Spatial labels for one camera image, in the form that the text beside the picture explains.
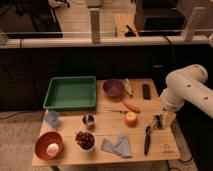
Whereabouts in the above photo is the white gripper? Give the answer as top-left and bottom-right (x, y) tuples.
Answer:
(154, 111), (176, 129)

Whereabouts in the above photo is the blue cloth towel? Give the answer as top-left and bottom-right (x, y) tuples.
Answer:
(101, 133), (132, 158)

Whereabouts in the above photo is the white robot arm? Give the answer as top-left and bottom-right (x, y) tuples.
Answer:
(159, 64), (213, 128)

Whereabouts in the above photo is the orange yellow fruit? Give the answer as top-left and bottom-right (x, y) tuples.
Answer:
(125, 112), (137, 126)

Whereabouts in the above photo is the black remote block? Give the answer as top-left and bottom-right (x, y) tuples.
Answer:
(142, 84), (151, 100)

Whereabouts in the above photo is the orange carrot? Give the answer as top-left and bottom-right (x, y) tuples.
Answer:
(122, 101), (140, 113)

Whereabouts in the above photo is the purple bowl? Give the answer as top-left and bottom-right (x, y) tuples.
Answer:
(103, 79), (125, 97)

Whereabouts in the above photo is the metal fork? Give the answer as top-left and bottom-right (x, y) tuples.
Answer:
(103, 107), (130, 114)

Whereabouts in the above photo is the small dark cup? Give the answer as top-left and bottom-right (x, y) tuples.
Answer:
(82, 114), (95, 129)

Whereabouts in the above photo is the green plastic tray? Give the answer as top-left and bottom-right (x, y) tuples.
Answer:
(43, 76), (97, 111)

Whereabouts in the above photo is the black box right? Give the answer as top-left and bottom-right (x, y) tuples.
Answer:
(134, 0), (185, 36)

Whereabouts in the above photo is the light blue cup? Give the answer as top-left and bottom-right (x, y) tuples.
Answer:
(45, 111), (60, 127)

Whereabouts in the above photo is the orange bowl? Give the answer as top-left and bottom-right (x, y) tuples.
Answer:
(35, 132), (63, 161)

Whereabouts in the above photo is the white egg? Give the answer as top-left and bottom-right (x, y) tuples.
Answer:
(46, 143), (59, 156)

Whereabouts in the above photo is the black monitor left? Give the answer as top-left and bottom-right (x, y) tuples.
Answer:
(0, 0), (63, 39)

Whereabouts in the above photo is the black handled knife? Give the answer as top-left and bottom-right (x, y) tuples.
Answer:
(144, 126), (151, 156)

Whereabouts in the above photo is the white post on rail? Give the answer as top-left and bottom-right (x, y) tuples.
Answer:
(90, 8), (100, 44)

